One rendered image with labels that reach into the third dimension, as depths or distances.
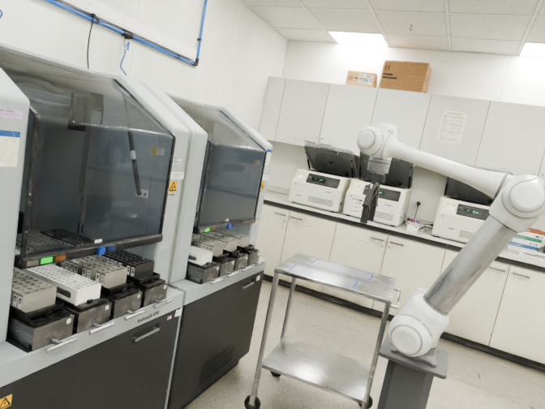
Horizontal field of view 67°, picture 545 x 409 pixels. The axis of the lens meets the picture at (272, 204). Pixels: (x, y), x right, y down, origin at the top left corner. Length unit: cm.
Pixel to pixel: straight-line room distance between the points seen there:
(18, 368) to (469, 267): 142
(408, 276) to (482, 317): 70
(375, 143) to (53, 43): 189
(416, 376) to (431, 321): 35
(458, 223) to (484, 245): 247
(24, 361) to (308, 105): 379
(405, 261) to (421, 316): 250
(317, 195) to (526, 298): 202
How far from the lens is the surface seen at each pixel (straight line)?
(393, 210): 404
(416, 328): 157
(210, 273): 206
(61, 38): 278
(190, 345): 214
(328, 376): 243
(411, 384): 189
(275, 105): 476
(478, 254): 155
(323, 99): 456
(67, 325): 147
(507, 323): 418
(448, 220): 401
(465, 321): 417
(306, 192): 424
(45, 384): 153
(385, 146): 162
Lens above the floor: 143
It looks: 8 degrees down
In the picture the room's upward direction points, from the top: 10 degrees clockwise
